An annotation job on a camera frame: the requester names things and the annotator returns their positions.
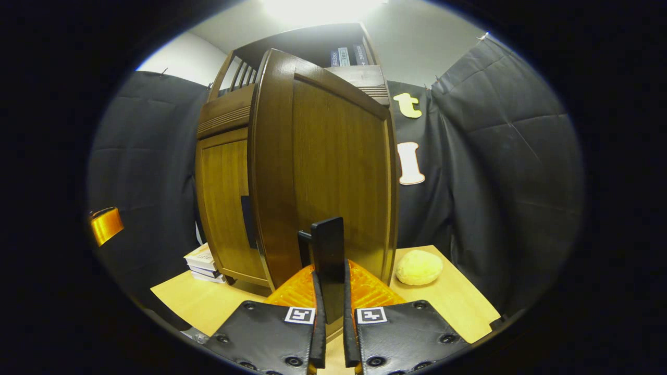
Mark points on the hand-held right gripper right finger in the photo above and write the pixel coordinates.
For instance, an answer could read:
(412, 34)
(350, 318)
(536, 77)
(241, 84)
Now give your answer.
(406, 336)

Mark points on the large ceiling light panel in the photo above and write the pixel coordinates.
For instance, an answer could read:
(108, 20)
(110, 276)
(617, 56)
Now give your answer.
(323, 9)

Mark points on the dark upright book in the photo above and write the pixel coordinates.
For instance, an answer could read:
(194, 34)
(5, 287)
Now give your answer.
(360, 54)

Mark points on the white flat book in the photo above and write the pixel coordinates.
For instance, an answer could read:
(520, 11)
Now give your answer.
(208, 277)

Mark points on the beige flat book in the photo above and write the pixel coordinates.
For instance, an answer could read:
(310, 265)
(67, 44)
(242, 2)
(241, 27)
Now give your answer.
(200, 255)

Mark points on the grey flat book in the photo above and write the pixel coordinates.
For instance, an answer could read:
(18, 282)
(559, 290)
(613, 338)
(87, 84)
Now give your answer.
(204, 271)

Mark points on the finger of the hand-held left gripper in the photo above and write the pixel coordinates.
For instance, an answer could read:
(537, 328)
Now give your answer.
(107, 226)

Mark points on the wooden cabinet door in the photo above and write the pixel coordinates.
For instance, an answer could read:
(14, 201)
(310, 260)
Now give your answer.
(333, 166)
(224, 208)

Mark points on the wooden double-door shoe cabinet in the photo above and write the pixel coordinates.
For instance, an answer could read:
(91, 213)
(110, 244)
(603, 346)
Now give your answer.
(224, 112)

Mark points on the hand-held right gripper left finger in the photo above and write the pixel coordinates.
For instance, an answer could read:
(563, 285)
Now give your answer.
(260, 338)

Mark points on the blue-grey upright book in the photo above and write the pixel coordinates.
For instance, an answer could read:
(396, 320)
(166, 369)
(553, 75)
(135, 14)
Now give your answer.
(334, 59)

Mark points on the light grey upright book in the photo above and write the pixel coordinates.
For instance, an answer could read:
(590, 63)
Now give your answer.
(344, 56)

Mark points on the yellow round sponge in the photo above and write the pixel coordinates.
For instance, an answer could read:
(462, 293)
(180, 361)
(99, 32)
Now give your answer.
(419, 267)

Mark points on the black backdrop cloth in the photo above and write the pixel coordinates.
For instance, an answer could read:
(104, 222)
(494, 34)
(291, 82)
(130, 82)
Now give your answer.
(495, 156)

